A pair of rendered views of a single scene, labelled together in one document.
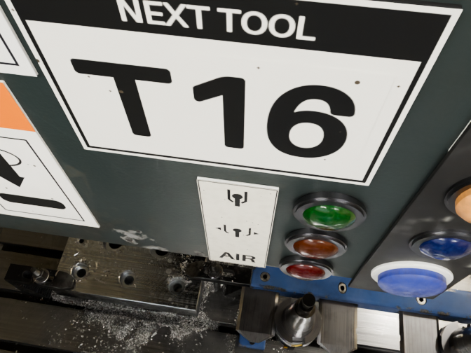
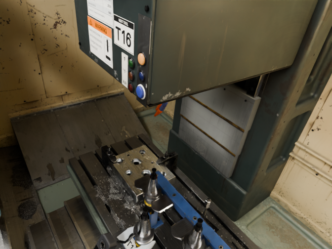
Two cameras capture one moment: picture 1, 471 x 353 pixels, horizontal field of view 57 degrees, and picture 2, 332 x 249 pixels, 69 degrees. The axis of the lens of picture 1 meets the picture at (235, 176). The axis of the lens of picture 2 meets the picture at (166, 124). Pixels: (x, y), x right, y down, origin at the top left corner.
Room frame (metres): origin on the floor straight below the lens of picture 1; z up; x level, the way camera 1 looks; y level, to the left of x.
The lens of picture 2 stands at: (-0.28, -0.47, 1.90)
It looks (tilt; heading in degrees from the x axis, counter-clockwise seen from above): 34 degrees down; 41
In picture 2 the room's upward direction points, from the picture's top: 6 degrees clockwise
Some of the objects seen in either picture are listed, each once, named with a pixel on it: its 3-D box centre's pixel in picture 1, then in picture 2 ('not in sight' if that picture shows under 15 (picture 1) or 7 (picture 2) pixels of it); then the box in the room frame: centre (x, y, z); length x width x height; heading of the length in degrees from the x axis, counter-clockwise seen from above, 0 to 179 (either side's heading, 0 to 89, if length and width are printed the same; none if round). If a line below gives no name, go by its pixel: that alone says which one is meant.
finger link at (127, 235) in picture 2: not in sight; (130, 235); (-0.01, -0.14, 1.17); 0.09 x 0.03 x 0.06; 5
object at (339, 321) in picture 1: (337, 328); (161, 204); (0.12, -0.14, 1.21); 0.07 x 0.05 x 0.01; 171
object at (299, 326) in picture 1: (301, 314); (152, 184); (0.13, -0.08, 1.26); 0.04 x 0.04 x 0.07
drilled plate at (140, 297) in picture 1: (139, 248); (141, 170); (0.33, 0.20, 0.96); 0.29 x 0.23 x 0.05; 81
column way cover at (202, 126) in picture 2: not in sight; (209, 120); (0.75, 0.11, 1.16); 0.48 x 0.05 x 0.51; 81
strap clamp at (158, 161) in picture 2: not in sight; (166, 161); (0.48, 0.16, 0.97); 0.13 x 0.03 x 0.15; 171
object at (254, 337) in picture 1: (256, 315); (143, 182); (0.14, -0.03, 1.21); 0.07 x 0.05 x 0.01; 171
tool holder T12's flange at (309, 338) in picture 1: (296, 321); (151, 192); (0.13, -0.08, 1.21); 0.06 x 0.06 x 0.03
